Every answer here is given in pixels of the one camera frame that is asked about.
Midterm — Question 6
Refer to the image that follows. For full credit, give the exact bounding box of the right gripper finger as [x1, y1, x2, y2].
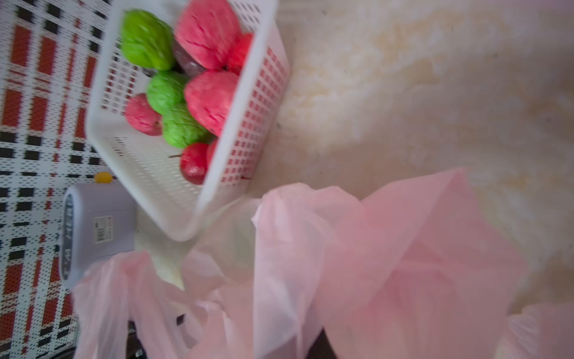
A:
[307, 330, 337, 359]

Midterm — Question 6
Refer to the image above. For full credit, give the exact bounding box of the pink plastic bag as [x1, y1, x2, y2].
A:
[495, 302, 573, 358]
[73, 170, 527, 358]

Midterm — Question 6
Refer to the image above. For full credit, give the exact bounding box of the white plastic basket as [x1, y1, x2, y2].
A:
[86, 1, 290, 242]

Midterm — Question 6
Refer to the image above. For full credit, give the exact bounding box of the green apple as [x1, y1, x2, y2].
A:
[120, 9, 176, 71]
[162, 103, 215, 149]
[146, 71, 188, 115]

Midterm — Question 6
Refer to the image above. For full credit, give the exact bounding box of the pink red apple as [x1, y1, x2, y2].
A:
[174, 0, 242, 70]
[124, 94, 162, 136]
[184, 71, 239, 137]

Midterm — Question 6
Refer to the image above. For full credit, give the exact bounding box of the dark red apple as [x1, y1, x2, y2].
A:
[172, 40, 207, 79]

